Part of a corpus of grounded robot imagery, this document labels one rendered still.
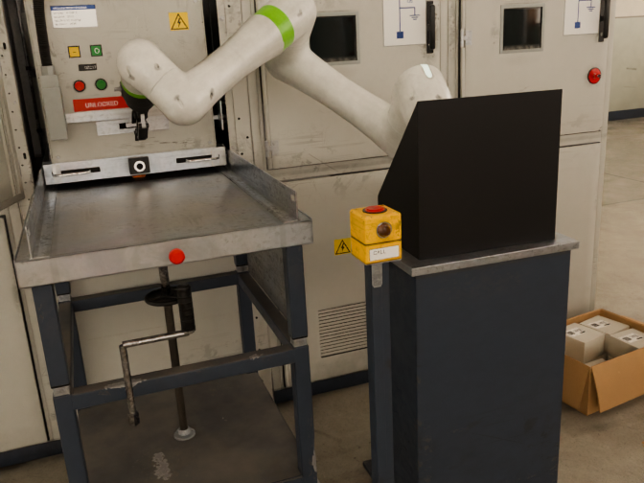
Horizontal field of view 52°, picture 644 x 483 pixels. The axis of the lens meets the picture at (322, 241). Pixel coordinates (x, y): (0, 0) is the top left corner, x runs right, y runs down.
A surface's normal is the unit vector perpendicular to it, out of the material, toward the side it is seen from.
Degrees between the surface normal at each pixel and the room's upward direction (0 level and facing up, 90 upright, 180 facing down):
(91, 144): 90
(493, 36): 90
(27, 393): 90
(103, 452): 0
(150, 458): 0
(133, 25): 90
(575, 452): 0
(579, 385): 76
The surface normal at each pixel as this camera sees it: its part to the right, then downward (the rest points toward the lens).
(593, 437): -0.05, -0.95
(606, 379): 0.42, -0.09
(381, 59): 0.34, 0.25
